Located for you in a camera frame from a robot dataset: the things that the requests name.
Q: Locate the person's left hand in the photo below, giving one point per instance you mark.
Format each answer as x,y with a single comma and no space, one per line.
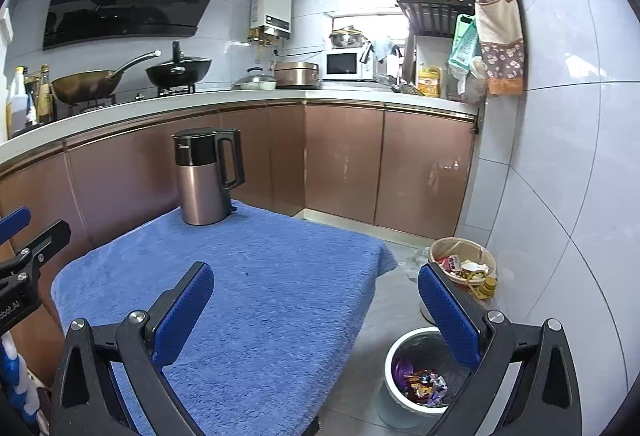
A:
12,376

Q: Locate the floral apron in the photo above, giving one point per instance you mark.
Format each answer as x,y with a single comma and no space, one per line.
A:
500,26

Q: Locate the steel pot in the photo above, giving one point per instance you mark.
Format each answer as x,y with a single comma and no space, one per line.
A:
347,38

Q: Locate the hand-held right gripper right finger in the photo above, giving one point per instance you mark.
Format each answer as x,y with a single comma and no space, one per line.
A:
450,311

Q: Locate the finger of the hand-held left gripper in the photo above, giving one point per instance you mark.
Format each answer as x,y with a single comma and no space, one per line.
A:
15,221
45,241

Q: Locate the white plastic bottle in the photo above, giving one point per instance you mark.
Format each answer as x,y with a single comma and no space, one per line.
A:
16,106

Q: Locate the red white wrapper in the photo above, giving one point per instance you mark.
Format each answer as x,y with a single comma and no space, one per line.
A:
450,262

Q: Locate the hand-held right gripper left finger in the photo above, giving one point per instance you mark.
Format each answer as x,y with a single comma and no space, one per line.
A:
182,311

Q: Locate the white trash bin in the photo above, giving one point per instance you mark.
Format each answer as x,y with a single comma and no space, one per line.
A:
430,348

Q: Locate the white water heater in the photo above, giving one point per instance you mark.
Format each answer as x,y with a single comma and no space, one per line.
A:
272,6

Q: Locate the white microwave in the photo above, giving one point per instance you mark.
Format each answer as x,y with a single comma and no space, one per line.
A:
345,64

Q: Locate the clear plastic bag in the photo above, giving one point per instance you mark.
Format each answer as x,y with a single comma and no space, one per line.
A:
416,262

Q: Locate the steel pot lid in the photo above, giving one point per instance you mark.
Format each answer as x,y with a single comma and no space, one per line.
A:
255,80

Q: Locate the copper lower cabinets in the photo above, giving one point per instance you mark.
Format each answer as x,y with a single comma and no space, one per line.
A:
345,161

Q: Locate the brown glass bottle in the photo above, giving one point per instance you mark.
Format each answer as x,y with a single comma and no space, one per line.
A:
46,96

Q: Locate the steel electric kettle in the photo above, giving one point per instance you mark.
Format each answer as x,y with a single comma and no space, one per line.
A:
200,186

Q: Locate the gas stove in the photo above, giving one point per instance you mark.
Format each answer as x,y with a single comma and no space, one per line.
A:
135,96

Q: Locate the beige trash bin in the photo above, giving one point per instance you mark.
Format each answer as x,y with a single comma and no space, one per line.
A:
452,247

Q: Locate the yellow oil bottle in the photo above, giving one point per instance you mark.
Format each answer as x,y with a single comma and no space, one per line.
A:
430,81

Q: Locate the black wok pan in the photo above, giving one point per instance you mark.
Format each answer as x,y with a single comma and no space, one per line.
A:
177,71

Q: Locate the green plastic bag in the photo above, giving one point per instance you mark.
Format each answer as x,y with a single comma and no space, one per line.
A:
465,48

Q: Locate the brass wok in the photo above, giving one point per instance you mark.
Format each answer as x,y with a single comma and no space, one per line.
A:
82,88

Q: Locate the grey hanging cloth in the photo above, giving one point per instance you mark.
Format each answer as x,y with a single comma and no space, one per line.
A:
385,48

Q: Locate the blue towel cloth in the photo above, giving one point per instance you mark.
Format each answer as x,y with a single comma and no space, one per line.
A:
280,291

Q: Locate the dark sauce bottle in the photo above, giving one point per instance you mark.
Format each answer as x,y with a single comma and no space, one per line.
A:
32,101

